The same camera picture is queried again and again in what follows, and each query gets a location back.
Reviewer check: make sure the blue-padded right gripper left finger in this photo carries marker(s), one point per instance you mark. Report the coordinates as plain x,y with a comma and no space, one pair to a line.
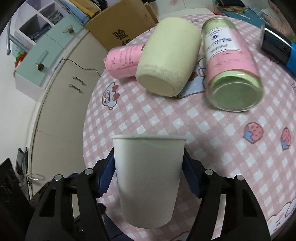
67,208

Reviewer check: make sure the hanging clothes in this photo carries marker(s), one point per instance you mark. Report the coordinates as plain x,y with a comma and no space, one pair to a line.
84,10

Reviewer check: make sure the blue patterned mattress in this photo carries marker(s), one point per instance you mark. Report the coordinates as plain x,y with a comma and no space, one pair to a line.
238,10

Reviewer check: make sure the teal drawer right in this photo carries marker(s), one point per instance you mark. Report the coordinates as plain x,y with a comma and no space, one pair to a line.
65,30

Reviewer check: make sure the pink and green jar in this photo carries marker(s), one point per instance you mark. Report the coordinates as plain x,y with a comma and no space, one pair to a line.
232,77

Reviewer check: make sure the brown cardboard box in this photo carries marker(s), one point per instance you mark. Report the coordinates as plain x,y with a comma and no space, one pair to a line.
120,23

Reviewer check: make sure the beige low cabinet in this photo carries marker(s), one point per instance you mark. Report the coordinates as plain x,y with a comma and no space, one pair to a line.
58,142

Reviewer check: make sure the grey metal handrail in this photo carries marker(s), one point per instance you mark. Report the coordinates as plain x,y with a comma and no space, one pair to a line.
10,38

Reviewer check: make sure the pink checkered tablecloth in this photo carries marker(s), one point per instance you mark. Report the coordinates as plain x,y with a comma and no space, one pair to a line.
258,144

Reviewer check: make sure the pink paper cup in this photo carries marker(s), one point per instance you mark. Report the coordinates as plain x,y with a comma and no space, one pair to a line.
122,62

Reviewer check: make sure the cream yellow cup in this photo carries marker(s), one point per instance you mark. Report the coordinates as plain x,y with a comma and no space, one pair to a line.
169,57

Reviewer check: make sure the black and blue cup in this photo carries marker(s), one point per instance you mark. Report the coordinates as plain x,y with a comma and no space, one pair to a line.
278,45

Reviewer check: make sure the purple stair shelf unit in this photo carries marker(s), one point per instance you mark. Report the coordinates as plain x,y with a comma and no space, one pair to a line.
34,20

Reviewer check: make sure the teal drawer left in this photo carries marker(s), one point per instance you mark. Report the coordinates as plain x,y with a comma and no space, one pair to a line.
39,59

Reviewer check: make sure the white paper cup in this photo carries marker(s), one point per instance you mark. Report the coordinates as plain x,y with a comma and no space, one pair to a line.
148,170

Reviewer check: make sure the teal drawer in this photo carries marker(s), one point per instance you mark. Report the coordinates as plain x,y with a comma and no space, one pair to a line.
39,59
65,30

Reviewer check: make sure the red strawberry plush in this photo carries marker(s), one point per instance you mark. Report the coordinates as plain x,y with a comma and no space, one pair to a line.
19,58

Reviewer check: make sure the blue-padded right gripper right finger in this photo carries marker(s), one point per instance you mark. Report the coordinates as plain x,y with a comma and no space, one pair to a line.
243,217

